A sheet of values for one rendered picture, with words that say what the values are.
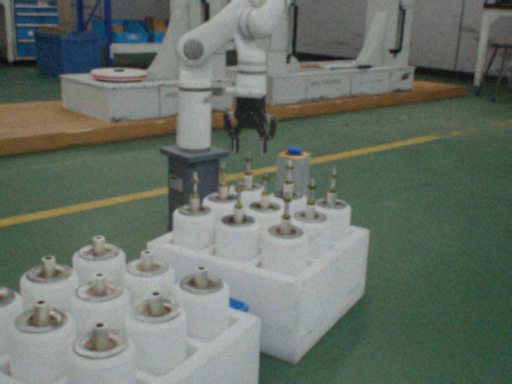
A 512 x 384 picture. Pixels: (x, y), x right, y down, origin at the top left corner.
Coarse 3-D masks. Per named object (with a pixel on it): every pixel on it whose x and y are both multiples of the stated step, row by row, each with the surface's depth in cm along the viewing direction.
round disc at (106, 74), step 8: (96, 72) 340; (104, 72) 341; (112, 72) 343; (120, 72) 344; (128, 72) 345; (136, 72) 347; (144, 72) 349; (104, 80) 342; (112, 80) 340; (120, 80) 337; (128, 80) 342; (136, 80) 347
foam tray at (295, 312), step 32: (160, 256) 142; (192, 256) 138; (352, 256) 150; (256, 288) 131; (288, 288) 127; (320, 288) 135; (352, 288) 154; (288, 320) 128; (320, 320) 138; (288, 352) 130
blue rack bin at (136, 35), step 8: (96, 24) 627; (120, 24) 656; (128, 24) 649; (136, 24) 639; (96, 32) 630; (112, 32) 607; (136, 32) 641; (144, 32) 629; (104, 40) 623; (112, 40) 612; (120, 40) 608; (128, 40) 614; (136, 40) 620; (144, 40) 626
